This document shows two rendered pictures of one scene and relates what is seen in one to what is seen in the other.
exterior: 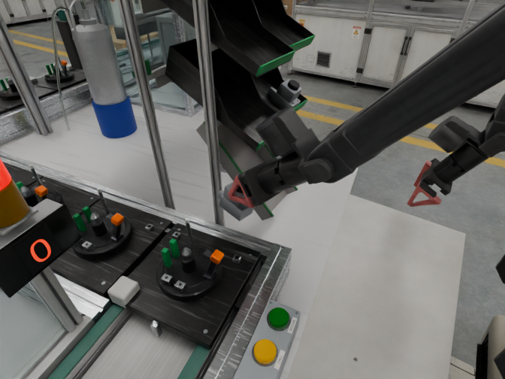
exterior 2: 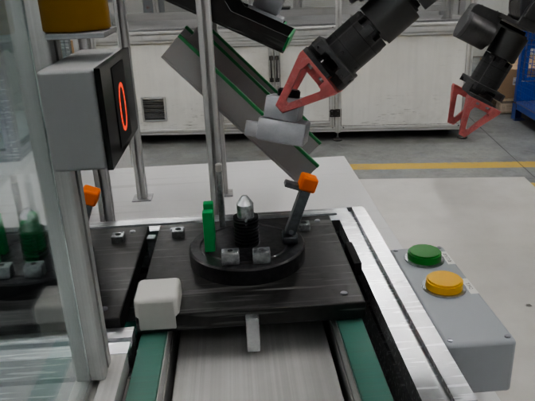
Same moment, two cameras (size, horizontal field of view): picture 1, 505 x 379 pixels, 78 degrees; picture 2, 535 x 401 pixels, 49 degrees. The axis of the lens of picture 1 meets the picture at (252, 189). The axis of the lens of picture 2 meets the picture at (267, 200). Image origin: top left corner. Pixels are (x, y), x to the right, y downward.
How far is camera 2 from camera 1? 0.51 m
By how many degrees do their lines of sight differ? 29
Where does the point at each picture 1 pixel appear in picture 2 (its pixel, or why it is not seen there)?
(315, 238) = not seen: hidden behind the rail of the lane
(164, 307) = (248, 295)
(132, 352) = (228, 387)
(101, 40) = not seen: outside the picture
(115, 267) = (104, 289)
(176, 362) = (314, 368)
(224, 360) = (399, 313)
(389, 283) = (492, 234)
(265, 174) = (345, 36)
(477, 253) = not seen: hidden behind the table
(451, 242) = (517, 186)
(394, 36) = (254, 58)
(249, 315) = (380, 272)
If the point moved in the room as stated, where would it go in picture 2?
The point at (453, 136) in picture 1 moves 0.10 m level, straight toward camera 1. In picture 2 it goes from (485, 22) to (497, 27)
